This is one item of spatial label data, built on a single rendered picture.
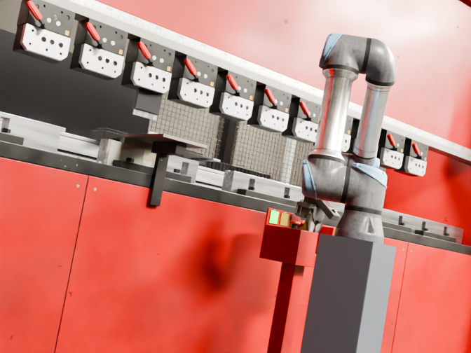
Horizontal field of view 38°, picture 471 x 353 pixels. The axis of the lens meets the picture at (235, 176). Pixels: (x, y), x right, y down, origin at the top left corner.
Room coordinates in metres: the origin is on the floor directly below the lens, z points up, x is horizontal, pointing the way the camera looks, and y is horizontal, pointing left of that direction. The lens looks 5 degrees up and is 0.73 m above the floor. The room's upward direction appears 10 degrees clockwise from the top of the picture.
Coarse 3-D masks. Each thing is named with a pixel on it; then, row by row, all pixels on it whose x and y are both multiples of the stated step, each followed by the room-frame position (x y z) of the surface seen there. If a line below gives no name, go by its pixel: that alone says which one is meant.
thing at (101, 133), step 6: (90, 132) 2.58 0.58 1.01; (96, 132) 2.54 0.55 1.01; (102, 132) 2.51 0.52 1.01; (108, 132) 2.51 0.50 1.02; (114, 132) 2.54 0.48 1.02; (120, 132) 2.55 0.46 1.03; (90, 138) 2.57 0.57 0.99; (96, 138) 2.54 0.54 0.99; (102, 138) 2.50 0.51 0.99; (108, 138) 2.51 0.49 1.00; (114, 138) 2.52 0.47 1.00; (120, 138) 2.49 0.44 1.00
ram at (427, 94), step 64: (64, 0) 2.11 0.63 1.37; (128, 0) 2.25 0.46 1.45; (192, 0) 2.41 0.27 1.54; (256, 0) 2.60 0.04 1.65; (320, 0) 2.82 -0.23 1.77; (384, 0) 3.08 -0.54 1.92; (448, 0) 3.39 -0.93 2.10; (448, 64) 3.45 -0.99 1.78; (384, 128) 3.17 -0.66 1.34; (448, 128) 3.50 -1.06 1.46
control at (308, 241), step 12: (264, 228) 2.40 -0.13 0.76; (276, 228) 2.37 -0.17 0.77; (288, 228) 2.33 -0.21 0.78; (324, 228) 2.47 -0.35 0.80; (264, 240) 2.39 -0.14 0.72; (276, 240) 2.36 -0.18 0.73; (288, 240) 2.33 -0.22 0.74; (300, 240) 2.30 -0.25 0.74; (312, 240) 2.35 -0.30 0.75; (264, 252) 2.39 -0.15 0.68; (276, 252) 2.35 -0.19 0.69; (288, 252) 2.32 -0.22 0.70; (300, 252) 2.31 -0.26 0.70; (312, 252) 2.36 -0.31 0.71; (300, 264) 2.32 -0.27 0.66; (312, 264) 2.37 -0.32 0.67
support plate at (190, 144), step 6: (132, 138) 2.31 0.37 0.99; (138, 138) 2.28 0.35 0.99; (144, 138) 2.25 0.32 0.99; (150, 138) 2.22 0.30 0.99; (156, 138) 2.19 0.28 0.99; (162, 138) 2.16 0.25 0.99; (168, 138) 2.14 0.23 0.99; (174, 138) 2.14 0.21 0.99; (180, 138) 2.16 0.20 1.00; (192, 144) 2.19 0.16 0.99; (198, 144) 2.21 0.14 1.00
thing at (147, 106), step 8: (136, 88) 2.37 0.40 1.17; (136, 96) 2.36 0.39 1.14; (144, 96) 2.37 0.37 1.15; (152, 96) 2.39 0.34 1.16; (160, 96) 2.41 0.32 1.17; (136, 104) 2.35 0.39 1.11; (144, 104) 2.37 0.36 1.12; (152, 104) 2.39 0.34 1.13; (160, 104) 2.41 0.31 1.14; (136, 112) 2.37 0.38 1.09; (144, 112) 2.39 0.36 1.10; (152, 112) 2.40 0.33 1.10
